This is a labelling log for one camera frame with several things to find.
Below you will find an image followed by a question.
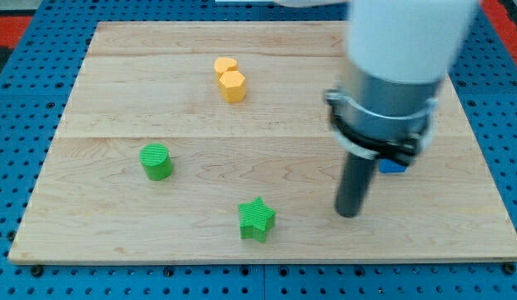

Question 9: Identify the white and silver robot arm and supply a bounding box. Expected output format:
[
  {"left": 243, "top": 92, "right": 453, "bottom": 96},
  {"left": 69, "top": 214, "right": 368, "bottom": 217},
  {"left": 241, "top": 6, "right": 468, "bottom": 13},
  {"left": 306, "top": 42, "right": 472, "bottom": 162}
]
[{"left": 324, "top": 0, "right": 478, "bottom": 166}]

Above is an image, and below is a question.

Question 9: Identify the green star block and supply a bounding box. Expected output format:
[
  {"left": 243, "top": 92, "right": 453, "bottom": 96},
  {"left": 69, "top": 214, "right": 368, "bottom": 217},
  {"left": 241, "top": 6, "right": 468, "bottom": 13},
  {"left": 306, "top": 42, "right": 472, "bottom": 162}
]
[{"left": 238, "top": 197, "right": 276, "bottom": 243}]

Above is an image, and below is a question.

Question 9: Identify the yellow hexagon block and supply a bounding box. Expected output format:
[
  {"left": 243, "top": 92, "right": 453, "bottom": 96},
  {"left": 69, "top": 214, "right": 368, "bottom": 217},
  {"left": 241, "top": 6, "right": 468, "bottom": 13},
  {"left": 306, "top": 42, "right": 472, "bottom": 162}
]
[{"left": 218, "top": 71, "right": 246, "bottom": 103}]

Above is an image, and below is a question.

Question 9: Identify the light wooden board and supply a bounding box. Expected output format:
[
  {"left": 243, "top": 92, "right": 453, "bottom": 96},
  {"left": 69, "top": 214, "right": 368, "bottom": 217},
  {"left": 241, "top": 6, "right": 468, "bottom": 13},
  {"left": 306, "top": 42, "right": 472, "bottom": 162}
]
[{"left": 8, "top": 22, "right": 517, "bottom": 265}]

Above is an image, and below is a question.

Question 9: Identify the yellow heart block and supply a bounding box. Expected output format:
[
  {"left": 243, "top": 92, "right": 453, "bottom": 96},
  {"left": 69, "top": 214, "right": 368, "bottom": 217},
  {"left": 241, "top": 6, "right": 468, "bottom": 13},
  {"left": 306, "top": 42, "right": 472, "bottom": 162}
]
[{"left": 213, "top": 57, "right": 238, "bottom": 78}]

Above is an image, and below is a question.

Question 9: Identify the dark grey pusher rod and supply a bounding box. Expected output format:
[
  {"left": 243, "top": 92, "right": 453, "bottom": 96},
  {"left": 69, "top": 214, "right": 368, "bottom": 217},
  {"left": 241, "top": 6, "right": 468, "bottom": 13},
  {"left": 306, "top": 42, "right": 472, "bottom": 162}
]
[{"left": 334, "top": 153, "right": 376, "bottom": 218}]

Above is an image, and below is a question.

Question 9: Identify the green cylinder block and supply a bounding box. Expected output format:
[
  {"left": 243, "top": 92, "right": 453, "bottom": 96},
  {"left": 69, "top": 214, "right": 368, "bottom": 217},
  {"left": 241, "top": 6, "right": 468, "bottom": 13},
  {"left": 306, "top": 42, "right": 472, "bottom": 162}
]
[{"left": 138, "top": 143, "right": 173, "bottom": 181}]

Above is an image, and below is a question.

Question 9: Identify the blue block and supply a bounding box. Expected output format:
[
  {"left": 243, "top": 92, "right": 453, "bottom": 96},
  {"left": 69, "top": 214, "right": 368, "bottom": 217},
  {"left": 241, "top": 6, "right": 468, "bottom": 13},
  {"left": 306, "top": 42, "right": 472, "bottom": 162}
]
[{"left": 378, "top": 159, "right": 408, "bottom": 173}]

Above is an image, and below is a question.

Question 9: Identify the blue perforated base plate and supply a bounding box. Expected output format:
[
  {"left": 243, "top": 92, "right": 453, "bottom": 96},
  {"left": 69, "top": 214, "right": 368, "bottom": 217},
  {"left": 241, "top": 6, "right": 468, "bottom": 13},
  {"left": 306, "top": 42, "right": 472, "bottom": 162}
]
[{"left": 0, "top": 1, "right": 517, "bottom": 299}]

